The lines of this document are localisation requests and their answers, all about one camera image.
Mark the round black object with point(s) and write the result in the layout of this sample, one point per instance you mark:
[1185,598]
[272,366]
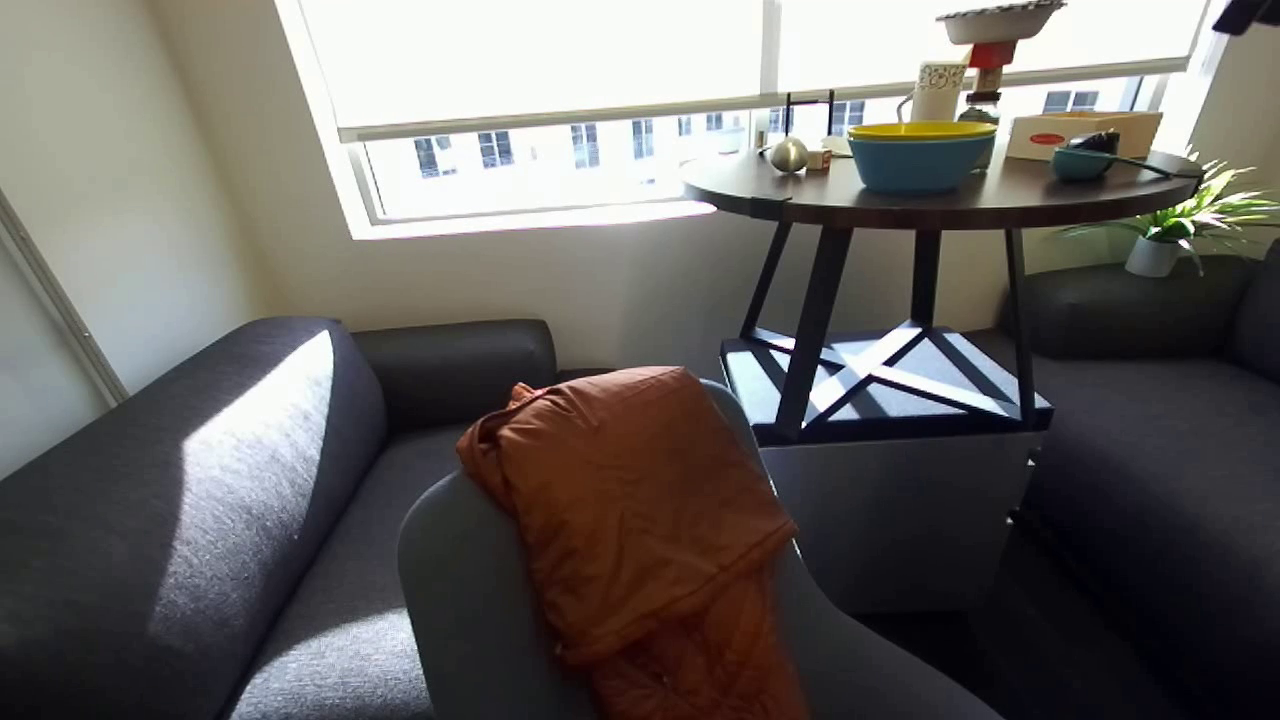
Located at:
[1097,138]

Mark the orange blanket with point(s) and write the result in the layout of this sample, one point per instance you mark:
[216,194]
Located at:
[643,520]

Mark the round wooden table black legs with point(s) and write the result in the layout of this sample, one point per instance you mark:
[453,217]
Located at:
[827,194]

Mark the silver metal ball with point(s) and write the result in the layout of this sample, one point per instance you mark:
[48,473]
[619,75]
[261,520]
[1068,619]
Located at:
[791,159]

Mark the grey chair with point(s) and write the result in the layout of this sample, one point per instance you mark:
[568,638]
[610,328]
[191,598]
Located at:
[464,603]

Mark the yellow and blue bowl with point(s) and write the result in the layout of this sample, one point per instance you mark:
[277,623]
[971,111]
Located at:
[922,161]

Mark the white mug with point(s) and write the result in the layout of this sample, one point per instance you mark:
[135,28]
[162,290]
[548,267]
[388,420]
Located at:
[937,89]

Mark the dark grey sofa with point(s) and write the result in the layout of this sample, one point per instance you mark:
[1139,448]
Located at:
[1160,464]
[162,534]

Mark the white plant pot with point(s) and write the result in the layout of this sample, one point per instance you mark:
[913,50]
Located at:
[1151,258]

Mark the green spiky plant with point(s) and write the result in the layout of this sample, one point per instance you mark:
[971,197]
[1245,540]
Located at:
[1221,205]

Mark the small black frame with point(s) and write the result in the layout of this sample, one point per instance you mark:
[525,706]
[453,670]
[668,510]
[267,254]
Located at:
[808,115]

